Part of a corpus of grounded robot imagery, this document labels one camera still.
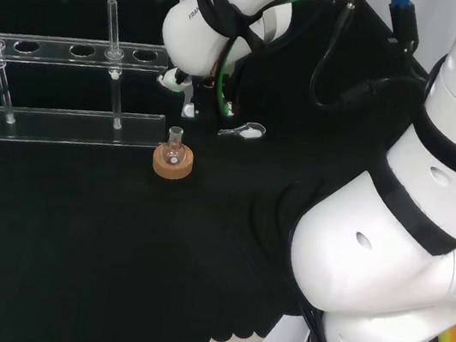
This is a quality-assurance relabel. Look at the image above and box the clear glass round-bottom flask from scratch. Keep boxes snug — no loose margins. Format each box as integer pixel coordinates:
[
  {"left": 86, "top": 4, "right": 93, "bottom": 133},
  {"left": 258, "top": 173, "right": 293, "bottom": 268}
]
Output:
[{"left": 158, "top": 123, "right": 190, "bottom": 169}]

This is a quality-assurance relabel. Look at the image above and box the black bench cloth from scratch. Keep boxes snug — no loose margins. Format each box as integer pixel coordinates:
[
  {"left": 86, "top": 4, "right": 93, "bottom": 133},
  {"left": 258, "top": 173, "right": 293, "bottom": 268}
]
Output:
[{"left": 0, "top": 0, "right": 449, "bottom": 342}]

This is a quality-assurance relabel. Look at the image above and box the clear acrylic funnel stand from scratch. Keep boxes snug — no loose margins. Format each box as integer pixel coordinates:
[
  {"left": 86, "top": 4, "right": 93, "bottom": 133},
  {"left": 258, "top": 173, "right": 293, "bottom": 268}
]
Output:
[{"left": 0, "top": 0, "right": 185, "bottom": 171}]

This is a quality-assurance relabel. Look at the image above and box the cork ring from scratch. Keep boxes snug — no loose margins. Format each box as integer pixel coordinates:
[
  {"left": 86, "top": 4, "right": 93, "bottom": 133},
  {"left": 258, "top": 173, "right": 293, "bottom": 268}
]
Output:
[{"left": 149, "top": 141, "right": 196, "bottom": 184}]

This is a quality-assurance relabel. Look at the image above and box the thick black cable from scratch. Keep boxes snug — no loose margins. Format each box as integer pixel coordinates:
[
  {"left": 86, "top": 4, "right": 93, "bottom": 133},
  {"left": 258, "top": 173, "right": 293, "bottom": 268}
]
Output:
[{"left": 306, "top": 0, "right": 445, "bottom": 125}]

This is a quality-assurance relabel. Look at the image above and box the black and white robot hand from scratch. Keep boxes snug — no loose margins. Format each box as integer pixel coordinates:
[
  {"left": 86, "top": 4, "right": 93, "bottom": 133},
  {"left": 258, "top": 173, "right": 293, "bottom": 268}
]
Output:
[{"left": 152, "top": 64, "right": 244, "bottom": 127}]

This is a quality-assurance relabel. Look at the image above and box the clear glass weighing funnel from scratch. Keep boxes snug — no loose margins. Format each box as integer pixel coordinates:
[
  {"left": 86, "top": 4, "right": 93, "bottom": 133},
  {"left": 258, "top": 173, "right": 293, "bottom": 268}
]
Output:
[{"left": 217, "top": 116, "right": 268, "bottom": 145}]

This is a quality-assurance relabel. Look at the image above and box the blue cable connector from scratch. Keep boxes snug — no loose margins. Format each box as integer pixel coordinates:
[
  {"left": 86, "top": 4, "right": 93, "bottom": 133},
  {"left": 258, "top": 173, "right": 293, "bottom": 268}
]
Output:
[{"left": 383, "top": 0, "right": 428, "bottom": 44}]

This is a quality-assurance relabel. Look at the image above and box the green cable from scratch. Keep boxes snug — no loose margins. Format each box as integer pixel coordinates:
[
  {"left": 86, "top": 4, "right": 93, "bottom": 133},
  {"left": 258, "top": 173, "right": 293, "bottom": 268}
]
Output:
[{"left": 212, "top": 0, "right": 330, "bottom": 132}]

